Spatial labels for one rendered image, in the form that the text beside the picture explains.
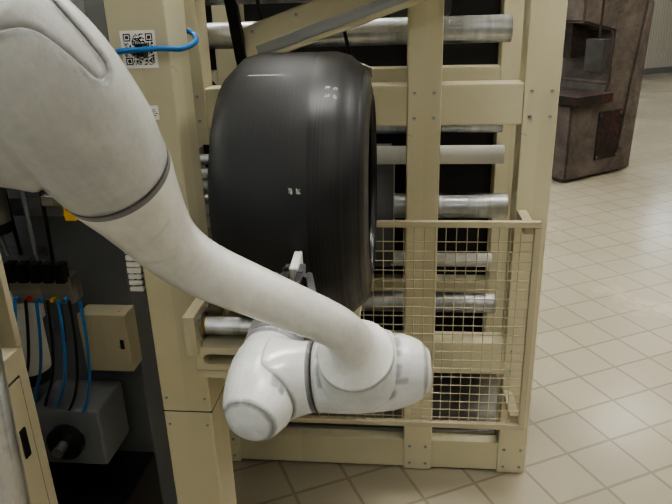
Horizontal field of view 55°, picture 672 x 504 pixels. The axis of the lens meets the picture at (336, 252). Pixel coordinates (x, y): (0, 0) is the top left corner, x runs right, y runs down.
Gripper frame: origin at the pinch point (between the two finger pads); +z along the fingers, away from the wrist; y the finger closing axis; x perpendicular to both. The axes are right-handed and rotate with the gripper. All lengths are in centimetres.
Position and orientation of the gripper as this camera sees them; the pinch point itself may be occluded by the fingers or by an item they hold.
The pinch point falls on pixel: (296, 266)
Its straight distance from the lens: 122.5
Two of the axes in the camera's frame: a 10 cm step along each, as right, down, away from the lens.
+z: 0.9, -4.9, 8.7
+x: 0.4, 8.7, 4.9
